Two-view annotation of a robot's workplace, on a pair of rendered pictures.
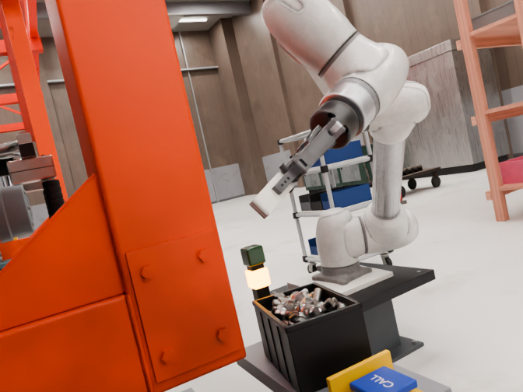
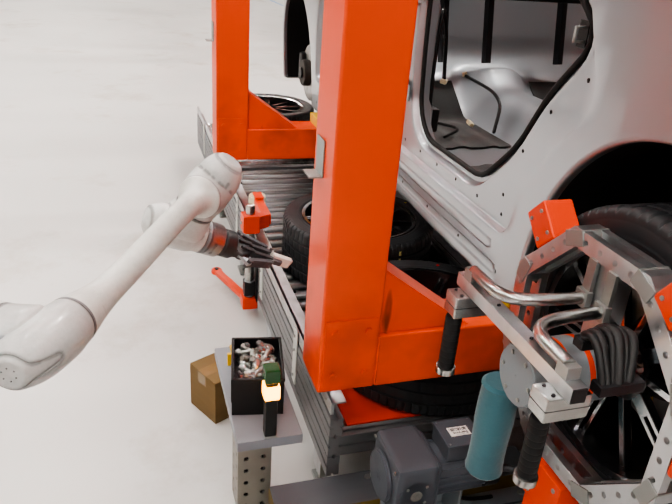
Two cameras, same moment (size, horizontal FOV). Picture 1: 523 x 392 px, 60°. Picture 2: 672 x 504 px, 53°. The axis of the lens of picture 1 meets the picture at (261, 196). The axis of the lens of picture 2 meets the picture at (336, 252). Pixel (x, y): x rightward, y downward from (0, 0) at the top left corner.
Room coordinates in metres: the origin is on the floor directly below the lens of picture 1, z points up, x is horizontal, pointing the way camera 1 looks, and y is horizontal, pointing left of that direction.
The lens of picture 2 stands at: (2.29, 0.33, 1.63)
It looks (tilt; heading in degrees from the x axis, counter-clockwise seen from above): 26 degrees down; 187
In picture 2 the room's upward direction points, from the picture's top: 5 degrees clockwise
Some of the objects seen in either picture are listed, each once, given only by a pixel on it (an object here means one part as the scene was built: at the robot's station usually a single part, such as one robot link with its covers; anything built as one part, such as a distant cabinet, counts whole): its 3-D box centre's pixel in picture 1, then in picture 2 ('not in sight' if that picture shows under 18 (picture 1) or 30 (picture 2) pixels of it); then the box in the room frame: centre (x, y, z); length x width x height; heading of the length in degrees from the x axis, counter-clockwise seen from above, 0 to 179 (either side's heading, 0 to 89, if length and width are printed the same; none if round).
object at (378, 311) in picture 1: (350, 317); not in sight; (1.81, -0.25, 0.15); 0.50 x 0.50 x 0.30; 29
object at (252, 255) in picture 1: (252, 255); (271, 373); (0.97, 0.05, 0.64); 0.04 x 0.04 x 0.04; 25
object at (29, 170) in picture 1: (32, 169); (469, 301); (1.00, 0.48, 0.93); 0.09 x 0.05 x 0.05; 115
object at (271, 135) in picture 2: not in sight; (294, 122); (-1.13, -0.34, 0.69); 0.52 x 0.17 x 0.35; 115
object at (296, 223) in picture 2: not in sight; (356, 238); (-0.43, 0.10, 0.39); 0.66 x 0.66 x 0.24
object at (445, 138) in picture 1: (445, 112); not in sight; (8.76, -3.82, 1.14); 1.77 x 1.36 x 2.28; 29
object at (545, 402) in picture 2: (35, 181); (559, 399); (1.31, 0.62, 0.93); 0.09 x 0.05 x 0.05; 115
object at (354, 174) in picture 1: (363, 164); not in sight; (10.51, -2.48, 0.43); 2.20 x 2.01 x 0.87; 29
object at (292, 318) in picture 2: not in sight; (261, 252); (-0.39, -0.32, 0.28); 2.47 x 0.09 x 0.22; 25
